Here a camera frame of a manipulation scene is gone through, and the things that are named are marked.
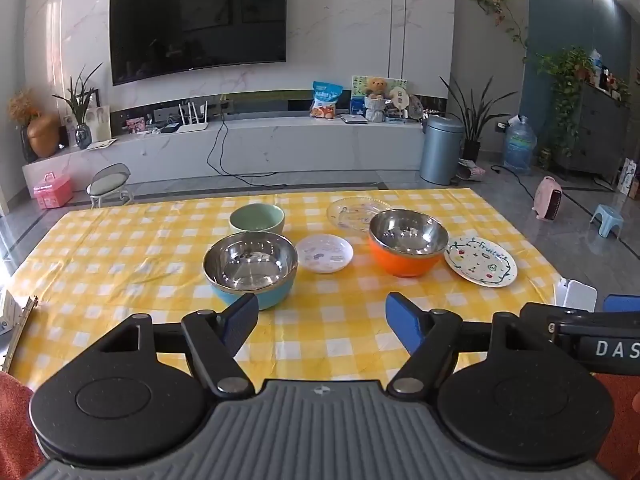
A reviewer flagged small blue stool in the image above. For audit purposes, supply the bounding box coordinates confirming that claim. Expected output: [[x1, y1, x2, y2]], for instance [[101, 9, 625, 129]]
[[589, 204, 625, 239]]

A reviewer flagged black power cable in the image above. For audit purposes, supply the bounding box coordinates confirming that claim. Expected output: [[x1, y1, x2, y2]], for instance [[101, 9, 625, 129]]
[[206, 119, 281, 177]]

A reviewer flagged green ceramic bowl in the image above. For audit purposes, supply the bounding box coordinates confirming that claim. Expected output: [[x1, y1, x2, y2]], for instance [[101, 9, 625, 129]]
[[229, 203, 286, 236]]

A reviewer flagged grey trash bin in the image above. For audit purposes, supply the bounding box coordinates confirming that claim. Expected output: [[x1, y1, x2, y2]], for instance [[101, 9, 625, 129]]
[[419, 115, 466, 186]]

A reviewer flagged black wall television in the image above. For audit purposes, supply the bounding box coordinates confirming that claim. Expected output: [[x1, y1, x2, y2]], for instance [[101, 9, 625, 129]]
[[109, 0, 289, 87]]

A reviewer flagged pink storage box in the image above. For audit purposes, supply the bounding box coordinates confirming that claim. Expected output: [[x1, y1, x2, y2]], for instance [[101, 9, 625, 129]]
[[33, 172, 74, 209]]

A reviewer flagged white picture card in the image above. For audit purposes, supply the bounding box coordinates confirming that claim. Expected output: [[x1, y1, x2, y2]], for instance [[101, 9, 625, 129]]
[[87, 105, 112, 143]]

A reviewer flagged black floor cable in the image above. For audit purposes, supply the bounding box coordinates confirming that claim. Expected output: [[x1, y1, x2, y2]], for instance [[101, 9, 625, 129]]
[[490, 165, 538, 196]]

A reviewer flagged orange steel bowl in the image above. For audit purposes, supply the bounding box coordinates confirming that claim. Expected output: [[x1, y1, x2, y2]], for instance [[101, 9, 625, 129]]
[[368, 208, 449, 279]]

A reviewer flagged white phone stand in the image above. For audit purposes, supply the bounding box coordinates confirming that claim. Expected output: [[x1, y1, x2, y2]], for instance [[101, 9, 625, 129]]
[[554, 277, 598, 313]]

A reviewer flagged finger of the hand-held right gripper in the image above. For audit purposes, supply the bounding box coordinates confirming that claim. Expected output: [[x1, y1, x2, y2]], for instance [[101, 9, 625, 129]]
[[602, 294, 640, 313]]

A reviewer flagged green pothos plant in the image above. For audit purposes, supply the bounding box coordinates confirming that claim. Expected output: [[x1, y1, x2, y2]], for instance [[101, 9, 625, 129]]
[[537, 47, 596, 156]]

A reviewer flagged pink space heater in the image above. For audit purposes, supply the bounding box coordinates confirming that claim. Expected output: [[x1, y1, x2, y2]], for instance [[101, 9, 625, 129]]
[[534, 176, 562, 222]]

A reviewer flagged orange vase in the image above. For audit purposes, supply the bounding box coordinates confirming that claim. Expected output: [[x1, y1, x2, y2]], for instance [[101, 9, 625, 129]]
[[27, 114, 61, 158]]

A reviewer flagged pink patterned bag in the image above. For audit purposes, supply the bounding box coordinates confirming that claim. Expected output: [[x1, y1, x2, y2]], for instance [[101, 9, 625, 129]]
[[457, 159, 486, 182]]

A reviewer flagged wooden slat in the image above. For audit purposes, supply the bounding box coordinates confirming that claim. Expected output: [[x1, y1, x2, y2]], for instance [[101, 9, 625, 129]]
[[0, 290, 39, 376]]

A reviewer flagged blue steel bowl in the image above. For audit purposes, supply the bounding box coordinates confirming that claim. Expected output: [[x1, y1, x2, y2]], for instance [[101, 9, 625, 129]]
[[202, 232, 299, 312]]

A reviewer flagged white marble media console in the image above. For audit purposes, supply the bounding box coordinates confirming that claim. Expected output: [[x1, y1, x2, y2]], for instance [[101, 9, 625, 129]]
[[22, 115, 427, 196]]

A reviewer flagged fruit-printed white plate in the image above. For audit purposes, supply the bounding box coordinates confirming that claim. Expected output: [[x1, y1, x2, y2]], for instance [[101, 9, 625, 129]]
[[444, 235, 518, 288]]

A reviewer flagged plant in blue vase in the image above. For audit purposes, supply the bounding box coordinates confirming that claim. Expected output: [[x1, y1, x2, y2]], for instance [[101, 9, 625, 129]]
[[52, 62, 103, 150]]

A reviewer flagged blue snack bag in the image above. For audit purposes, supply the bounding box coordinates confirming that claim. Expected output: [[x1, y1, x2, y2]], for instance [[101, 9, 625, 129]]
[[310, 81, 344, 120]]

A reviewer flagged dried flower bunch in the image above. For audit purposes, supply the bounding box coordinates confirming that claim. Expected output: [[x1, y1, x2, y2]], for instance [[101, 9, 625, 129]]
[[7, 89, 42, 128]]

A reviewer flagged round grey stool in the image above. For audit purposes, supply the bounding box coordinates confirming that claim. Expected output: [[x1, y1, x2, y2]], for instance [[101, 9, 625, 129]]
[[86, 163, 133, 209]]

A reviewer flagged blue water jug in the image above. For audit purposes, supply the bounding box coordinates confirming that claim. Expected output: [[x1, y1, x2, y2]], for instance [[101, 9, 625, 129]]
[[503, 115, 538, 176]]

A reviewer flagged hanging vine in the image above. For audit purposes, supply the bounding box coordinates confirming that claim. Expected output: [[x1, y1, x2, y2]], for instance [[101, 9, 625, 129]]
[[467, 0, 531, 63]]

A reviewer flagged white router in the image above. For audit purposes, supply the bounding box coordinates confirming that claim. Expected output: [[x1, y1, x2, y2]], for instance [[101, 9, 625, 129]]
[[177, 101, 208, 133]]

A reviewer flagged clear glass plate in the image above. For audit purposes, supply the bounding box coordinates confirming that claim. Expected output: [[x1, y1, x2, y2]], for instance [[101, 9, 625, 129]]
[[326, 197, 393, 238]]

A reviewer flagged small white plate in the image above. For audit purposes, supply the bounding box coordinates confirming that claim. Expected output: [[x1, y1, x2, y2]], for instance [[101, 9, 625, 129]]
[[295, 234, 355, 275]]

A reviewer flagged orange-red clothing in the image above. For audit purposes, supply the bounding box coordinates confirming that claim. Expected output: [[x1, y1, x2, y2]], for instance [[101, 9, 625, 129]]
[[0, 370, 640, 480]]

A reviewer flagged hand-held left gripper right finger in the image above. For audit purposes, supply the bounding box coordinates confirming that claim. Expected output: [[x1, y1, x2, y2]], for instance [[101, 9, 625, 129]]
[[385, 291, 524, 397]]

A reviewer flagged grey drawer cabinet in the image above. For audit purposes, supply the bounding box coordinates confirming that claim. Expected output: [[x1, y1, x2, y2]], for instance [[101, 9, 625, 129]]
[[552, 82, 631, 181]]

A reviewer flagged long-leaf plant in black pot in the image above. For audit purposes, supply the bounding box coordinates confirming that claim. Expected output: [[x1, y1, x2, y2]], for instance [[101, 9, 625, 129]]
[[440, 76, 518, 162]]

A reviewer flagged yellow checked tablecloth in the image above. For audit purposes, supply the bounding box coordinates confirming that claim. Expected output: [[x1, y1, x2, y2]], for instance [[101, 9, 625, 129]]
[[0, 187, 601, 391]]

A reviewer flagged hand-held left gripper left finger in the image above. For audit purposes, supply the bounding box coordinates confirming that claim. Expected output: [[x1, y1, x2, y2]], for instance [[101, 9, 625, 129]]
[[89, 291, 259, 400]]

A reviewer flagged green picture card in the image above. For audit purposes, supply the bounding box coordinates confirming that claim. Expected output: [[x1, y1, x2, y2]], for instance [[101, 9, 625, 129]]
[[351, 76, 408, 111]]

